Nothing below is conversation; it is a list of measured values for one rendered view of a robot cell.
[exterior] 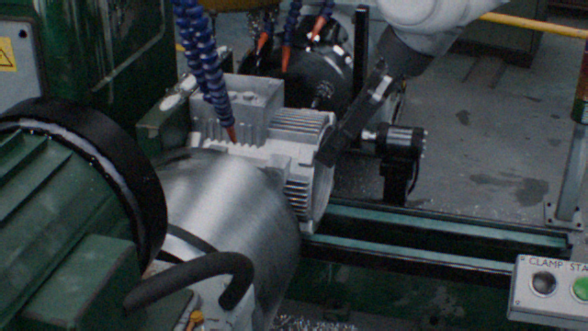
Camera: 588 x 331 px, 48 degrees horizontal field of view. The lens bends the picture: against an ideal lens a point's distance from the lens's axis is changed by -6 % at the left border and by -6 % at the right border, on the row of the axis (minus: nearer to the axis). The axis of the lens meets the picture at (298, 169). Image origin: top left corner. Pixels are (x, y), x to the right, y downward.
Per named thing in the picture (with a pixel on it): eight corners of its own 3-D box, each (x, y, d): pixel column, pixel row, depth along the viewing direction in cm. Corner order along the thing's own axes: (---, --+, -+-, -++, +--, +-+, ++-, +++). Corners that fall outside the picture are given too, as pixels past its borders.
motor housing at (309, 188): (188, 234, 113) (177, 131, 103) (230, 175, 129) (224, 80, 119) (307, 256, 108) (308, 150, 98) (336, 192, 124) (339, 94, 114)
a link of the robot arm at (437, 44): (403, -6, 82) (378, 30, 86) (465, 36, 83) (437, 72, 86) (412, -25, 90) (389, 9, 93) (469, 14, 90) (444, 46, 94)
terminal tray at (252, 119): (191, 140, 109) (187, 98, 105) (216, 110, 117) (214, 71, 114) (264, 151, 106) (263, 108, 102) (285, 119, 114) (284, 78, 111)
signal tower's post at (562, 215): (544, 226, 135) (586, 28, 113) (543, 204, 141) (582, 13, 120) (582, 232, 133) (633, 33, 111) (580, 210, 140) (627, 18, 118)
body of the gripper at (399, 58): (395, 11, 93) (359, 62, 98) (385, 31, 86) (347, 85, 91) (440, 42, 93) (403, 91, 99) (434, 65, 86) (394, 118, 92)
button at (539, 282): (528, 296, 81) (531, 291, 79) (531, 273, 82) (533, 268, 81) (553, 300, 80) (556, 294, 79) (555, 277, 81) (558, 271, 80)
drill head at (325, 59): (221, 166, 132) (214, 42, 119) (284, 80, 166) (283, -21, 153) (352, 186, 126) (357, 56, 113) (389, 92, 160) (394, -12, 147)
